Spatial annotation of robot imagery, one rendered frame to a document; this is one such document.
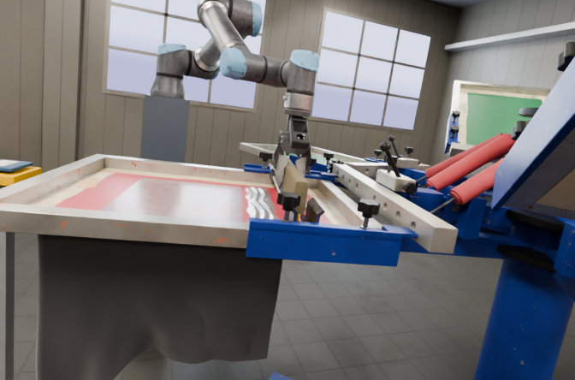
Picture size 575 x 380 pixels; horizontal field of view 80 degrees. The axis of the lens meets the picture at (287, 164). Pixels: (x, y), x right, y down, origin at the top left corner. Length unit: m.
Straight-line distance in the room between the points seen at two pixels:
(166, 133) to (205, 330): 0.94
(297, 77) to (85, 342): 0.76
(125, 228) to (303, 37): 4.21
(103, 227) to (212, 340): 0.35
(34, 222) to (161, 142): 0.92
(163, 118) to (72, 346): 0.94
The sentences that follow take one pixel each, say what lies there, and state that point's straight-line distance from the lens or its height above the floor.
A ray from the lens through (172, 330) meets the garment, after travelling 0.85.
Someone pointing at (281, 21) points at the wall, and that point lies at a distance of 4.62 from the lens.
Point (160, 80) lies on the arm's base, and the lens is 1.59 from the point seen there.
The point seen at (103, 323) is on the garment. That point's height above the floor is 0.73.
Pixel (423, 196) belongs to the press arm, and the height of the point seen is 1.03.
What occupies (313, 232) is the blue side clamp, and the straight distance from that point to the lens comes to 0.65.
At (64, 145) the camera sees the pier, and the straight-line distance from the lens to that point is 4.39.
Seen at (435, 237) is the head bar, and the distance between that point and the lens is 0.70.
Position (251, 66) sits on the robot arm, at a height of 1.31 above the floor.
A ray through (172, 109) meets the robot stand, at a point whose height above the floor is 1.15.
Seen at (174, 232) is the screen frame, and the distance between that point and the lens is 0.65.
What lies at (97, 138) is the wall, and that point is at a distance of 4.45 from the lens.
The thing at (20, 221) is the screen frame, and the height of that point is 0.97.
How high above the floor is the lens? 1.22
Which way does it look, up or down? 9 degrees down
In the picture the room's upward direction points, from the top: 8 degrees clockwise
